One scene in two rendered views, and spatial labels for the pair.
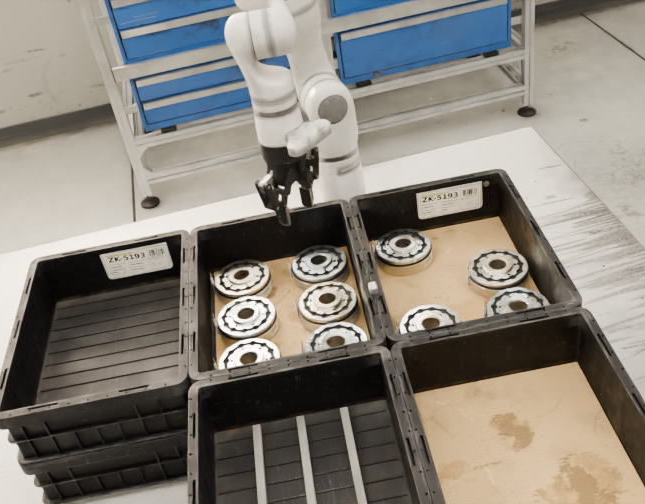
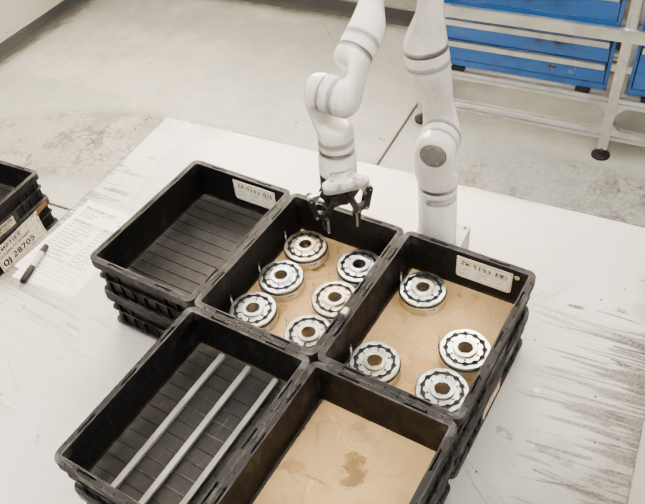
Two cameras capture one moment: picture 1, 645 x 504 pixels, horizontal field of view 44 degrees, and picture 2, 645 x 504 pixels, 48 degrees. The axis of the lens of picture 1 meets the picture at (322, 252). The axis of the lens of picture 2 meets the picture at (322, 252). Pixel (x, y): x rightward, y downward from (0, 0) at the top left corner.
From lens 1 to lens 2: 68 cm
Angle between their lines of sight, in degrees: 28
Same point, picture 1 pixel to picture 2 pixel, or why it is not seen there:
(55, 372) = (164, 243)
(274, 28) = (332, 98)
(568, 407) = (403, 482)
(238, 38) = (307, 93)
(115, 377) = (187, 268)
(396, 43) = not seen: outside the picture
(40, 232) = not seen: hidden behind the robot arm
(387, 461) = not seen: hidden behind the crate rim
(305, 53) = (431, 102)
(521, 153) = (642, 257)
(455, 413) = (333, 432)
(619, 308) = (567, 438)
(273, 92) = (326, 141)
